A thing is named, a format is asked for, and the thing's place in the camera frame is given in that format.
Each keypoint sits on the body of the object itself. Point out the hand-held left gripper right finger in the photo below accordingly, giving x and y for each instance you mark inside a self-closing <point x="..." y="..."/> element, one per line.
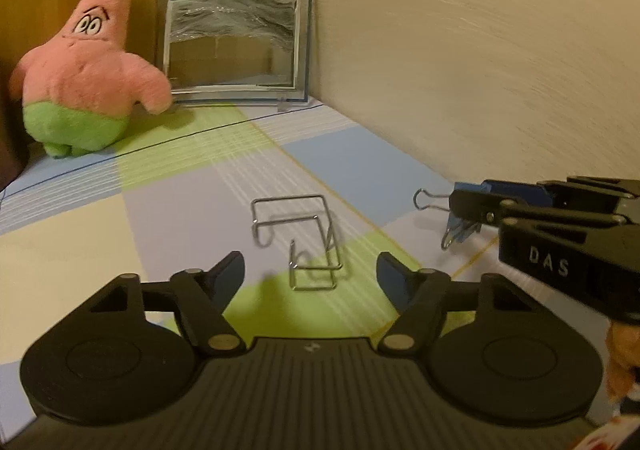
<point x="395" y="276"/>

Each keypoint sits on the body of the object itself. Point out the blue binder clip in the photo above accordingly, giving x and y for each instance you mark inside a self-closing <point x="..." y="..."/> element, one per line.
<point x="462" y="228"/>
<point x="470" y="188"/>

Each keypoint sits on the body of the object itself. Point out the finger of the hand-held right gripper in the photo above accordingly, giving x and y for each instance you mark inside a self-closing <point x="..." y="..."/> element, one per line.
<point x="480" y="207"/>
<point x="520" y="192"/>

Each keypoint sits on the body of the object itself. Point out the plaid tablecloth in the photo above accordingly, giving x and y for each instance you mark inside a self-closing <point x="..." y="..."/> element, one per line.
<point x="200" y="180"/>

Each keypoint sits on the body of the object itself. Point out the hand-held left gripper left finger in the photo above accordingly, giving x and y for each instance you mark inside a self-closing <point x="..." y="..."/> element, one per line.
<point x="230" y="271"/>

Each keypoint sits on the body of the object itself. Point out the person's right hand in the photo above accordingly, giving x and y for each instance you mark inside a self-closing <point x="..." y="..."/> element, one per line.
<point x="622" y="360"/>

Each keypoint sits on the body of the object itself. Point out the sand art picture frame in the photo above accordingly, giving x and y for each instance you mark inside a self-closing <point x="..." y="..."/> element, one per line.
<point x="235" y="40"/>

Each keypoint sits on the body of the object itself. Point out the pink starfish plush toy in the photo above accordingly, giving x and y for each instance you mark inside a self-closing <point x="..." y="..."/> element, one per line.
<point x="85" y="70"/>

